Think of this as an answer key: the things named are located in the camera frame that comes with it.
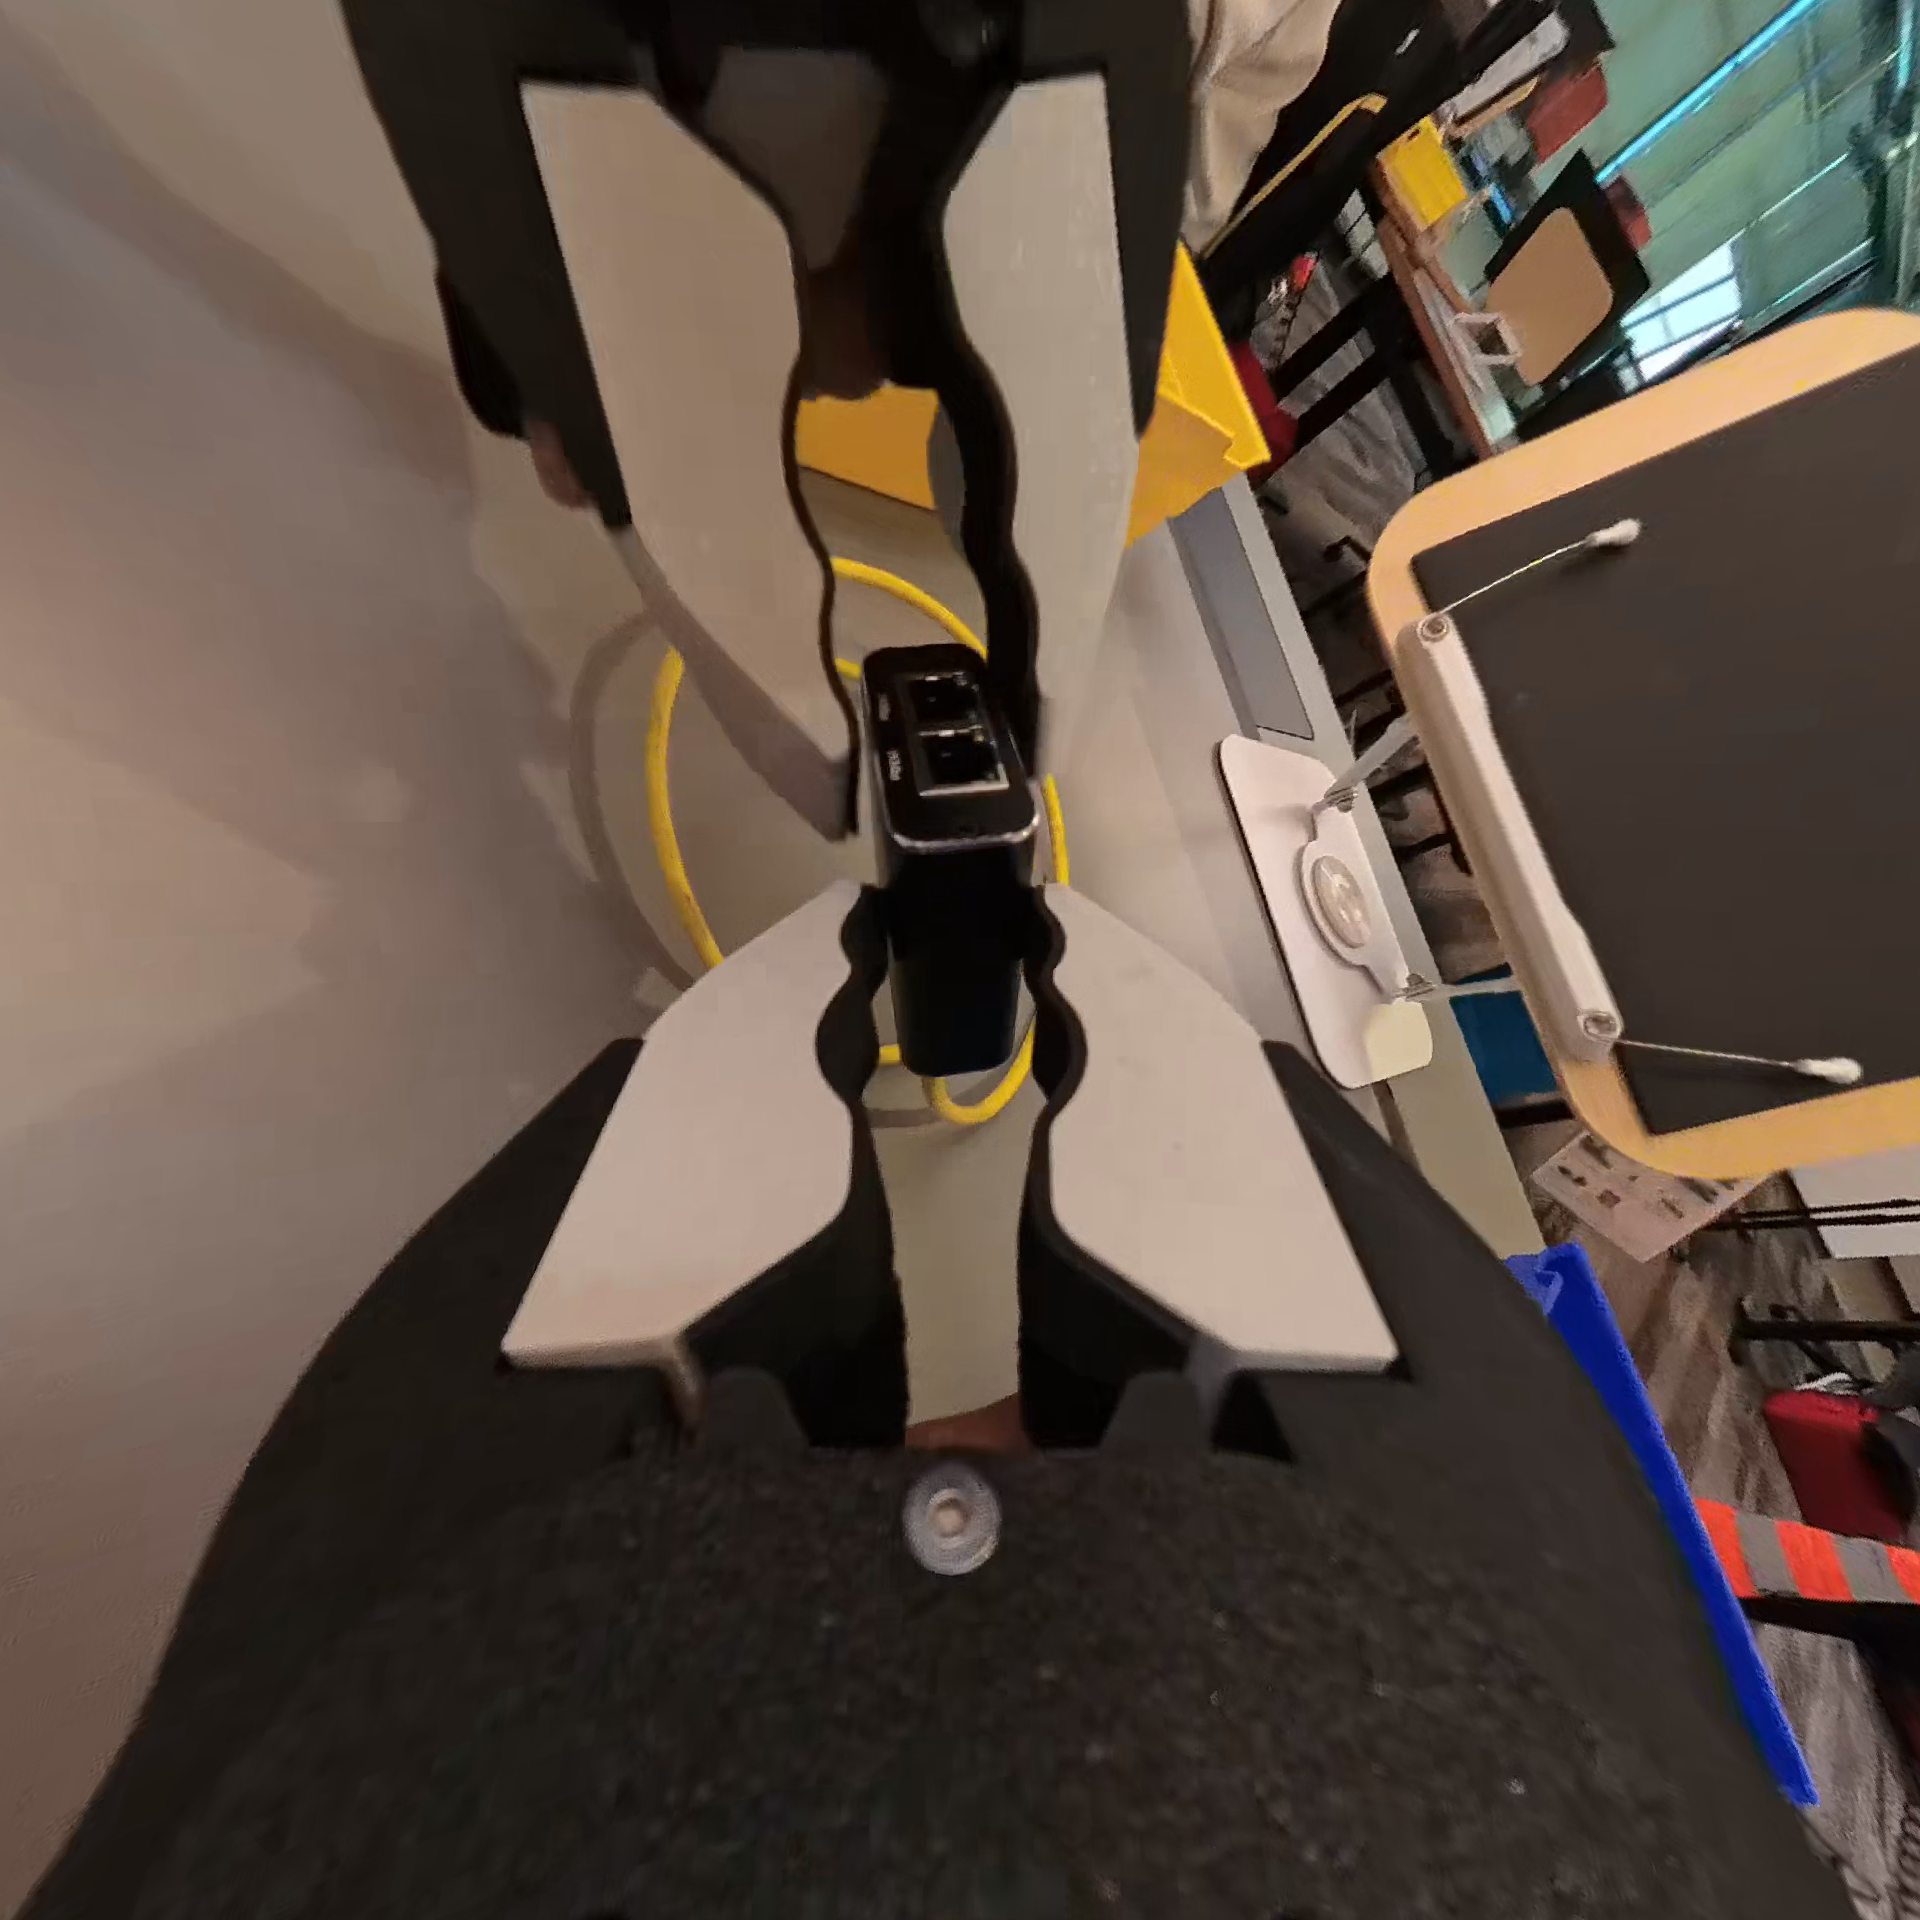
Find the black ethernet splitter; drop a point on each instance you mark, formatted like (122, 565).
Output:
(961, 961)

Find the white mounting bar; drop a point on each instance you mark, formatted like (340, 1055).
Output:
(1516, 856)

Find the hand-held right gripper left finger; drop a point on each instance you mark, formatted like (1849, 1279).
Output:
(704, 1171)

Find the red case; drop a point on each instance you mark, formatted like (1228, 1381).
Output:
(1823, 1448)

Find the printed paper sheet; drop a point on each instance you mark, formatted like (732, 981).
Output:
(1635, 1201)

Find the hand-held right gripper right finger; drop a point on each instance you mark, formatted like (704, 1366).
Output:
(1201, 1171)

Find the blue plastic bin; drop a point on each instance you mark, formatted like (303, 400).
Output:
(1622, 1424)

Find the orange traffic cone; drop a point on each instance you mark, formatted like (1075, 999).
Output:
(1815, 1559)

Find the yellow plastic bin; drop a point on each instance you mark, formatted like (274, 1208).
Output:
(1201, 421)

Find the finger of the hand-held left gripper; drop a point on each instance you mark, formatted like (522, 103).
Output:
(1079, 375)
(690, 375)

